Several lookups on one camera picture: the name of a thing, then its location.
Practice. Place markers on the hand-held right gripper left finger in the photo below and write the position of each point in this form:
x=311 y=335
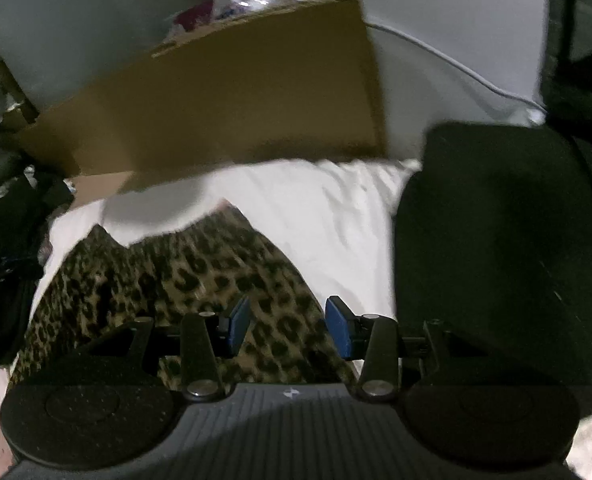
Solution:
x=238 y=325

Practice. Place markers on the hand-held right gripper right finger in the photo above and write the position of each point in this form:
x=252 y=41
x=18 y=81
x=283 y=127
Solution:
x=337 y=327

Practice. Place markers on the leopard print garment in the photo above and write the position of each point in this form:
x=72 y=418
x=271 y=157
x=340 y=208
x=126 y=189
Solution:
x=186 y=280

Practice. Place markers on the dark clothes pile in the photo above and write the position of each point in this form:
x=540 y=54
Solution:
x=6 y=240

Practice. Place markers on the colourful clothes heap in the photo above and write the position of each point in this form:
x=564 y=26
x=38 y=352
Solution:
x=236 y=2

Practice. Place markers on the white printed bedsheet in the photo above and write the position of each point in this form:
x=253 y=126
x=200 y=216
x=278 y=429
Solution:
x=326 y=220

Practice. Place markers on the black folded cloth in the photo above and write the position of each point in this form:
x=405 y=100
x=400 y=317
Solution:
x=491 y=250

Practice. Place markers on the brown cardboard box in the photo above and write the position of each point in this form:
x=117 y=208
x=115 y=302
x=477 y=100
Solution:
x=226 y=100

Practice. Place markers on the pale grey pillow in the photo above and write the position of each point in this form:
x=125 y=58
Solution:
x=86 y=25

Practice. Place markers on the white pillow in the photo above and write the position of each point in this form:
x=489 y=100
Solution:
x=451 y=5

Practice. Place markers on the dark cloth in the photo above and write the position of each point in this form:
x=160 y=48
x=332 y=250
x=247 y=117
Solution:
x=583 y=35

